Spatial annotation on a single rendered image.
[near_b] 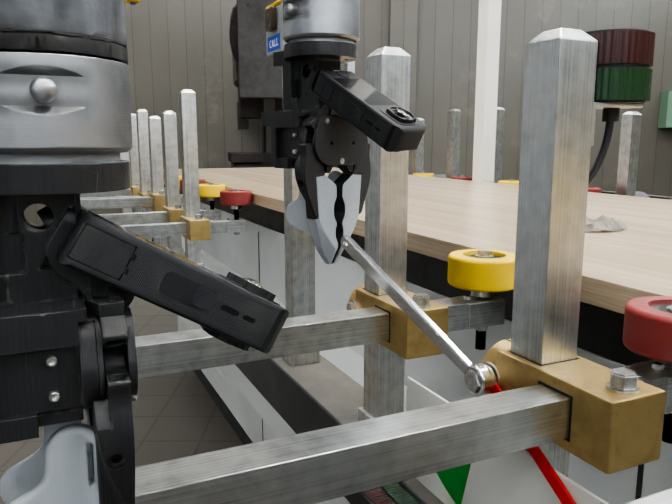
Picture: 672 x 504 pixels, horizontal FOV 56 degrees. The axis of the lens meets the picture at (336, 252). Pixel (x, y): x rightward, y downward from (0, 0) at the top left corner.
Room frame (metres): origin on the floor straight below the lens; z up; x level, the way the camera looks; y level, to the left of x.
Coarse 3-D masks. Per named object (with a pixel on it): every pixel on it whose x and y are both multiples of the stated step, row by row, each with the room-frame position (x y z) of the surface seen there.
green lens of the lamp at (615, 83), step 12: (600, 72) 0.47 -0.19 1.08; (612, 72) 0.46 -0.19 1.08; (624, 72) 0.46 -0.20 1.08; (636, 72) 0.46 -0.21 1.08; (648, 72) 0.47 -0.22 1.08; (600, 84) 0.47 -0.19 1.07; (612, 84) 0.46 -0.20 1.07; (624, 84) 0.46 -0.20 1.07; (636, 84) 0.46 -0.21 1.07; (648, 84) 0.47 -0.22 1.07; (600, 96) 0.47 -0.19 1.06; (612, 96) 0.46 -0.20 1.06; (624, 96) 0.46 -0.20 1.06; (636, 96) 0.46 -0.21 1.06; (648, 96) 0.47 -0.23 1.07
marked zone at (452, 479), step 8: (440, 472) 0.55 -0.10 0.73; (448, 472) 0.54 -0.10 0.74; (456, 472) 0.53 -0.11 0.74; (464, 472) 0.52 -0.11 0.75; (448, 480) 0.54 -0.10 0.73; (456, 480) 0.53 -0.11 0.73; (464, 480) 0.51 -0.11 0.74; (448, 488) 0.54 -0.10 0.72; (456, 488) 0.53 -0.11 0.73; (464, 488) 0.51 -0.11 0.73; (456, 496) 0.52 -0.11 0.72
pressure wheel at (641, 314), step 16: (640, 304) 0.49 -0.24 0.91; (656, 304) 0.50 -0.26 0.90; (624, 320) 0.49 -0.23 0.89; (640, 320) 0.46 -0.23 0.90; (656, 320) 0.45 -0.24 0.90; (624, 336) 0.49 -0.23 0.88; (640, 336) 0.46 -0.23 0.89; (656, 336) 0.45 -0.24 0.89; (640, 352) 0.46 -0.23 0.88; (656, 352) 0.45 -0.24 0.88
